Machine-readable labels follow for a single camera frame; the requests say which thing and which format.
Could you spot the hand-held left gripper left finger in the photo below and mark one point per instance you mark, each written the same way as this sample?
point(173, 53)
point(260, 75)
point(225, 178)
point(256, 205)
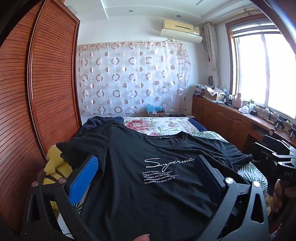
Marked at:
point(83, 179)

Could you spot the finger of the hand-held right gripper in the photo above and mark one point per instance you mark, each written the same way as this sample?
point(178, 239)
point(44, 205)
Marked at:
point(263, 151)
point(276, 141)

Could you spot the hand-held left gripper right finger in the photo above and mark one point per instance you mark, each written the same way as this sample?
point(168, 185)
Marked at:
point(208, 176)

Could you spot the black printed t-shirt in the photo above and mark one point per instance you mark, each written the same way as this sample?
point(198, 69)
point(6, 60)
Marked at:
point(138, 185)

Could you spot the person's right hand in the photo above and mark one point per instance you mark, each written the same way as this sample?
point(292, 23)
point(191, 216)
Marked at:
point(283, 197)

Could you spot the person's left hand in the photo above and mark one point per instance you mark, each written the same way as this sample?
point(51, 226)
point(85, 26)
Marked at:
point(140, 238)

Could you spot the small black tripod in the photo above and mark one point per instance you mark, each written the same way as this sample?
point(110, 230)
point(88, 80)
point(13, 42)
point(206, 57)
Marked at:
point(280, 122)

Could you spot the leaf-print bedsheet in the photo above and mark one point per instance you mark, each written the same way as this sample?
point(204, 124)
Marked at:
point(249, 176)

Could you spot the small black box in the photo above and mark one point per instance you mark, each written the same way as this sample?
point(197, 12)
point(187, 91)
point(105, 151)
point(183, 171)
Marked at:
point(254, 112)

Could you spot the white bottle green cap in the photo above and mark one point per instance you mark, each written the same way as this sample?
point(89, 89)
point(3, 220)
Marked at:
point(251, 107)

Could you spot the navy blanket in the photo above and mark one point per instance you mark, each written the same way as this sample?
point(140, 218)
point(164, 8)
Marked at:
point(201, 128)

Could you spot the wooden sideboard cabinet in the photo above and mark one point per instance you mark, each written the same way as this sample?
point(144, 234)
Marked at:
point(222, 118)

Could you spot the pink thermos bottle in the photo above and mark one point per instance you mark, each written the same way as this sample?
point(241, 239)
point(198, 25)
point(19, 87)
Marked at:
point(237, 100)

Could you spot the navy blue garment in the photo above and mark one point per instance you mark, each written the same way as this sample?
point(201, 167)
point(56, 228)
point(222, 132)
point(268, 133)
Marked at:
point(97, 125)

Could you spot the flat black box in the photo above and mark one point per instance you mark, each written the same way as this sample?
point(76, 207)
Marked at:
point(178, 115)

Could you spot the wooden-framed window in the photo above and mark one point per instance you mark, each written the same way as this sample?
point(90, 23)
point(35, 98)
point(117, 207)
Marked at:
point(261, 69)

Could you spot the open cardboard box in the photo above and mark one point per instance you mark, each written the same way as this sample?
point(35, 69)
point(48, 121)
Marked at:
point(214, 95)

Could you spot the floral quilt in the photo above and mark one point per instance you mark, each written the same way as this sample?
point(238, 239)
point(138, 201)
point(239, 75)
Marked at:
point(148, 126)

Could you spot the small cardboard box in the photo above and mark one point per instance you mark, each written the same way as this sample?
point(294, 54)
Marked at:
point(157, 113)

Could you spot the floral storage box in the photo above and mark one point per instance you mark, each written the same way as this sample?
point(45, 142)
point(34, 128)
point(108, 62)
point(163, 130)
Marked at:
point(201, 89)

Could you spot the dark oval fan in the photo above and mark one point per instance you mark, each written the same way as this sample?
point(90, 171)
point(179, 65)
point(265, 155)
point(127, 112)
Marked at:
point(211, 80)

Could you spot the wooden louvred wardrobe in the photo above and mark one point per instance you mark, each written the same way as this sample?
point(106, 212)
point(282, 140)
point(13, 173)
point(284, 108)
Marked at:
point(53, 81)

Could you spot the pale window drape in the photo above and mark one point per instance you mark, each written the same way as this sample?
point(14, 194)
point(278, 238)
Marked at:
point(212, 55)

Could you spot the sheer circle-pattern curtain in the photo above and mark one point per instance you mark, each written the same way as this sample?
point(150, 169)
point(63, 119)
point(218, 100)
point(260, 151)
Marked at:
point(134, 76)

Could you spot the yellowed wall air conditioner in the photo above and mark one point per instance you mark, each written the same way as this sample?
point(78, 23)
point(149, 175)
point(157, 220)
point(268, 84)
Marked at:
point(180, 25)

